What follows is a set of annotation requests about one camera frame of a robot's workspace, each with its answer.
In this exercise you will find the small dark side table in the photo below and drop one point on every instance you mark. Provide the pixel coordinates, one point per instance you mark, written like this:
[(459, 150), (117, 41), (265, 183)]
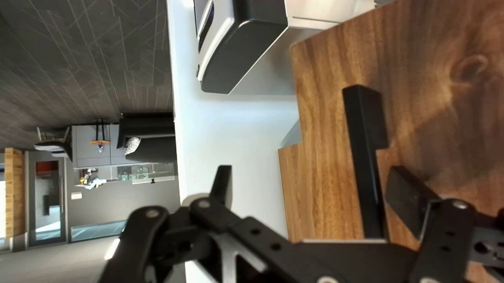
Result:
[(99, 142)]

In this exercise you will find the wooden cabinet front panel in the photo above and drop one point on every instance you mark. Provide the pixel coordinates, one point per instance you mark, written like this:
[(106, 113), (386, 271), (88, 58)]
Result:
[(287, 198)]

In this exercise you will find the wooden cabinet door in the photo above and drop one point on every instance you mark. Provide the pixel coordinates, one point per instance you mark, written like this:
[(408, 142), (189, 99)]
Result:
[(419, 79)]

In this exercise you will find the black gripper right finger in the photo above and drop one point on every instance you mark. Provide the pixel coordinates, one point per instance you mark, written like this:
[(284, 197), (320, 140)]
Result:
[(446, 236)]

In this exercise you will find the white cushion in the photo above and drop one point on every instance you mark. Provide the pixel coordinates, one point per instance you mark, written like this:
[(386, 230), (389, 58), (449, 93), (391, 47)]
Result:
[(133, 145)]

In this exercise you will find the black sofa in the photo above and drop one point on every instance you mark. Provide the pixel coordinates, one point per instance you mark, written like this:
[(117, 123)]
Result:
[(151, 126)]

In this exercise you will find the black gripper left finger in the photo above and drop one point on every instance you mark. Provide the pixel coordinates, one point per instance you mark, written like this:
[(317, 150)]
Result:
[(173, 241)]

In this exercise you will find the glass door with frame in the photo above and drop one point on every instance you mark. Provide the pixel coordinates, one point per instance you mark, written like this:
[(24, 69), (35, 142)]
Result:
[(47, 198)]

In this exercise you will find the dark chair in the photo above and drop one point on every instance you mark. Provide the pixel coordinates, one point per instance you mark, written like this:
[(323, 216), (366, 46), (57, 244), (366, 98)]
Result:
[(52, 146)]

